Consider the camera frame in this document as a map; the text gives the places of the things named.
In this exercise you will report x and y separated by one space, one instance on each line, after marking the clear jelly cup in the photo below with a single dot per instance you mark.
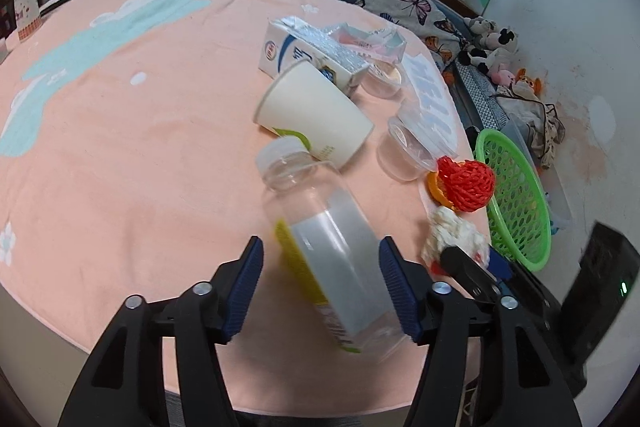
382 82
400 152

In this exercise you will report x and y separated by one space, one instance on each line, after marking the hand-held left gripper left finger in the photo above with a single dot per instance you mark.
245 287

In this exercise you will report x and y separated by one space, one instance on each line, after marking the white paper cup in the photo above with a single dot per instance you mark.
310 107

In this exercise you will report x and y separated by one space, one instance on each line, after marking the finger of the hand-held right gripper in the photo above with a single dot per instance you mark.
467 269
535 289

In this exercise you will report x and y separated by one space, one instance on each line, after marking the white bottle red cap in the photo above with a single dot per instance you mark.
26 7

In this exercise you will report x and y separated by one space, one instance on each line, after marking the clear plastic bottle yellow label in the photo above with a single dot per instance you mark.
330 247

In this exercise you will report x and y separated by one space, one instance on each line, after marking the pink printed blanket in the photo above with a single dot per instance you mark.
125 132

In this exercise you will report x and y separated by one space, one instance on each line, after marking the red foam fruit net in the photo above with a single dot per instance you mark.
467 184

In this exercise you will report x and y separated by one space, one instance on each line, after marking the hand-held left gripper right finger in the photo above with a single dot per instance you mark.
397 287

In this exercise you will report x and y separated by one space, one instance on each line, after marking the grey patterned cushion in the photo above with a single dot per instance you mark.
480 97

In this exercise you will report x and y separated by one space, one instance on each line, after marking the pile of clothes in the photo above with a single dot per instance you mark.
540 122

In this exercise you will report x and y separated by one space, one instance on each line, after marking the orange peel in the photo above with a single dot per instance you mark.
434 188

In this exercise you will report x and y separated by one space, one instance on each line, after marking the white milk carton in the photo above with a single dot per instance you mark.
300 44

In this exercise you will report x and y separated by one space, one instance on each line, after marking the green plastic basket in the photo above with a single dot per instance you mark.
515 202

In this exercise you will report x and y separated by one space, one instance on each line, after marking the butterfly print pillow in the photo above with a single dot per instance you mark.
410 7

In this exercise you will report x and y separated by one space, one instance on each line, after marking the black white cow plush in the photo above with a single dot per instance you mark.
487 39

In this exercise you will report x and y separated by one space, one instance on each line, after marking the black flat bar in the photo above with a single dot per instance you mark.
62 1

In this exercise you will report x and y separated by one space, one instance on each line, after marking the orange plush toy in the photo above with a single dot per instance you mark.
529 83

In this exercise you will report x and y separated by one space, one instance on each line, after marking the pink plush toy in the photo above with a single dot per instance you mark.
502 77

